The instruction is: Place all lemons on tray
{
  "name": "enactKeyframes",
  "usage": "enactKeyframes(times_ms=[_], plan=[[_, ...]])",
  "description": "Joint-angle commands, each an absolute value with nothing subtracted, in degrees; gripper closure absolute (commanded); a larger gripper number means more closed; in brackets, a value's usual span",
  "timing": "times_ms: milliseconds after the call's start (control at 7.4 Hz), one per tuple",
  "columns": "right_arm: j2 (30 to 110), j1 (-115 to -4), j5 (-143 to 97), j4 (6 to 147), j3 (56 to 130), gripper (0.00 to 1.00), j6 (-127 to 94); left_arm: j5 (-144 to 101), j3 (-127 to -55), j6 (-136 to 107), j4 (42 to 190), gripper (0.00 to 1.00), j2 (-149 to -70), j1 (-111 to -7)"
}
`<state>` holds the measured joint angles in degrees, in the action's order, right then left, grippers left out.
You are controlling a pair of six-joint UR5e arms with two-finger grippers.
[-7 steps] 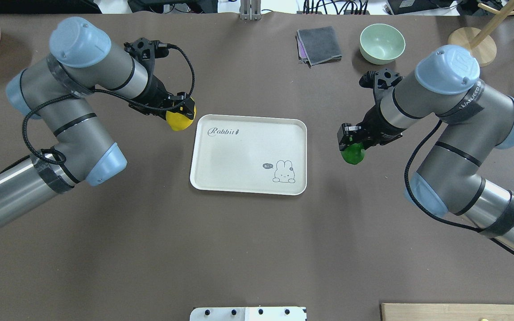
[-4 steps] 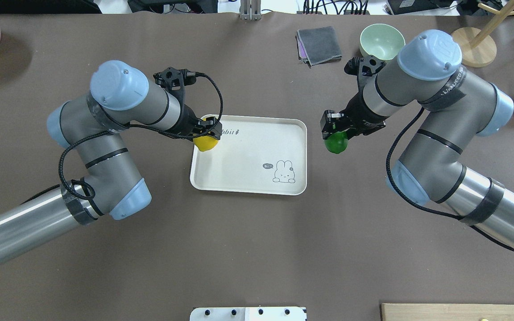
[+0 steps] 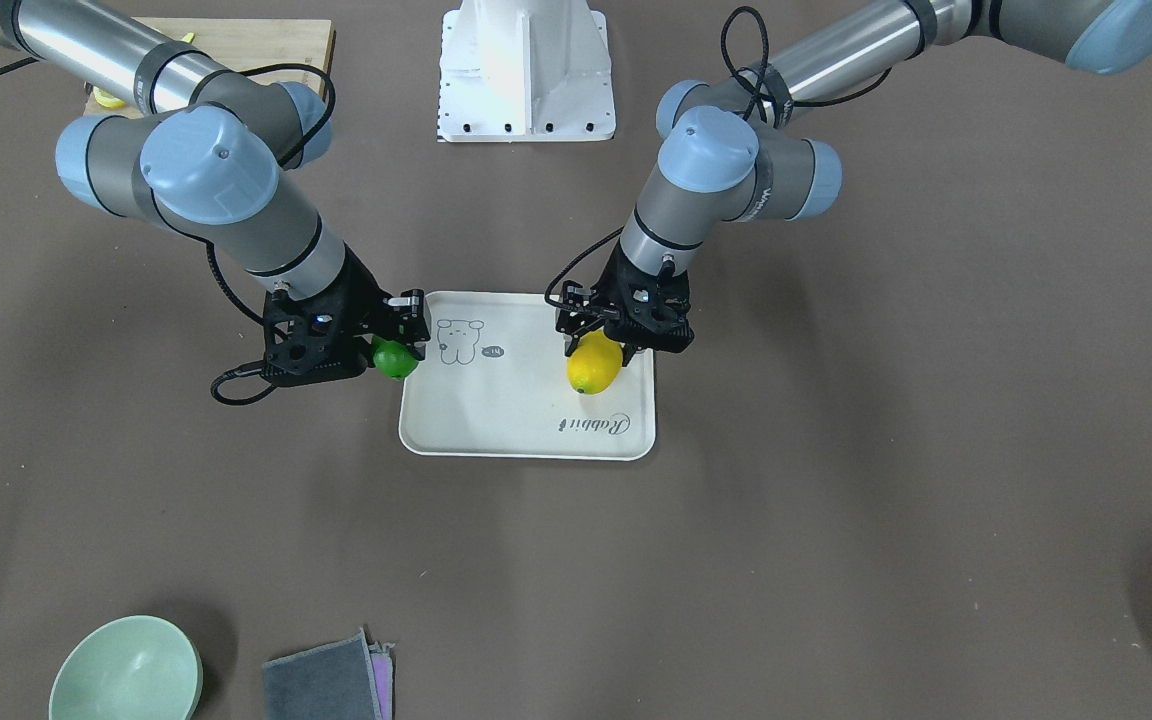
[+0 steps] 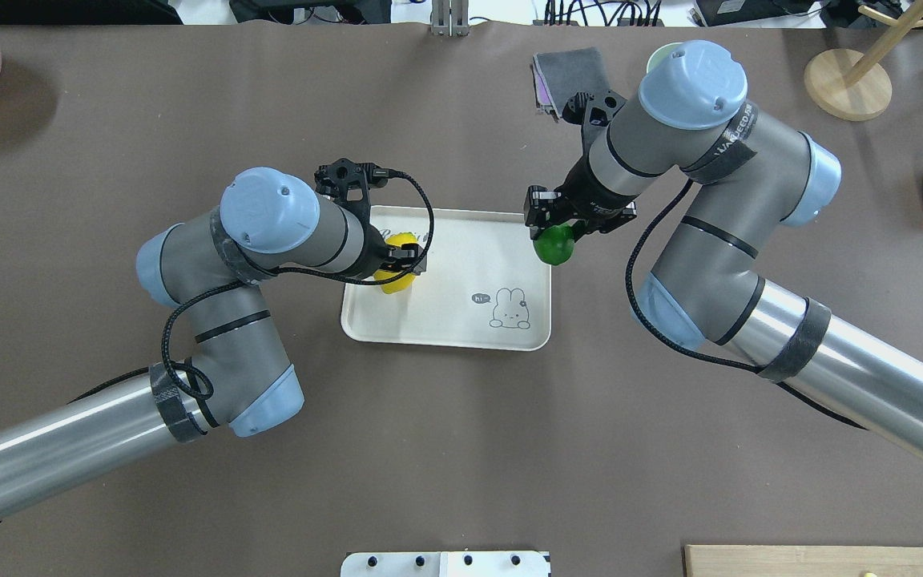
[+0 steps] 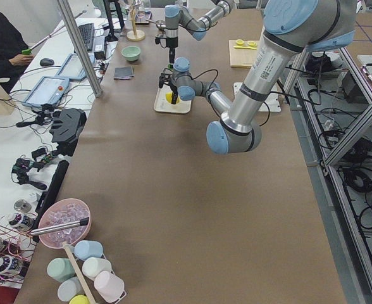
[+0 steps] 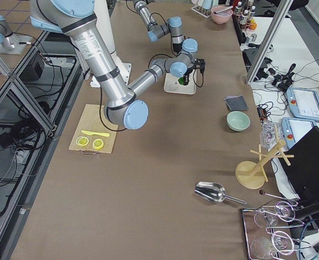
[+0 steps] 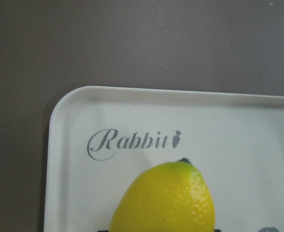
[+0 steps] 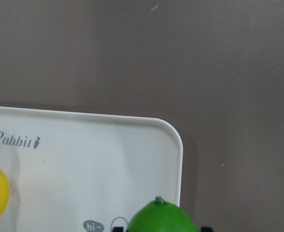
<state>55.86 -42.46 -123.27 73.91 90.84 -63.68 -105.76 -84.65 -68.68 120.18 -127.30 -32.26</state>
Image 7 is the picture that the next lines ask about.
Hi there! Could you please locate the yellow lemon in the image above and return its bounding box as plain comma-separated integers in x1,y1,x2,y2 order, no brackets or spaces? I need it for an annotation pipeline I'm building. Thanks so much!
109,158,215,232

